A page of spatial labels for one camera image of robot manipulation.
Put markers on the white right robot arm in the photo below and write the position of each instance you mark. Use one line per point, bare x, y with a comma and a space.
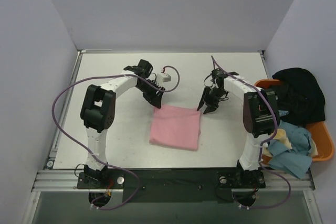
260, 111

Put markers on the blue garment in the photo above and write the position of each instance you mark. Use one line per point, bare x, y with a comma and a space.
294, 160

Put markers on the orange plastic basket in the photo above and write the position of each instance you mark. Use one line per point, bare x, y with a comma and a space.
318, 130

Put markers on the cream garment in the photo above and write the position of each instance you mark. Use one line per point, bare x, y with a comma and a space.
281, 137

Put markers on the aluminium front rail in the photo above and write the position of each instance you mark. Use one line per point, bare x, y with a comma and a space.
65, 180

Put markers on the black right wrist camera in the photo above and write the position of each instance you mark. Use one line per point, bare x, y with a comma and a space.
217, 73

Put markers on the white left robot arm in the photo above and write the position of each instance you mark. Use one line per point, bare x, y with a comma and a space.
98, 110

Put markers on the black garment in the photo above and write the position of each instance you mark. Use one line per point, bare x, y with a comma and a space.
300, 99

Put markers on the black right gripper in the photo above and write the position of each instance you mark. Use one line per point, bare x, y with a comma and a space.
210, 98

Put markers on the pink t shirt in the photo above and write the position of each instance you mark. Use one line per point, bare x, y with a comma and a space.
175, 127

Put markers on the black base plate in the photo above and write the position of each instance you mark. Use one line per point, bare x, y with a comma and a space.
222, 181

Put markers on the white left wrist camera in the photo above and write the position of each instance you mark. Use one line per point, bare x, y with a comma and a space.
162, 77

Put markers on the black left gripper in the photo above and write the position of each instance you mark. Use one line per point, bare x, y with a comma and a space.
153, 94

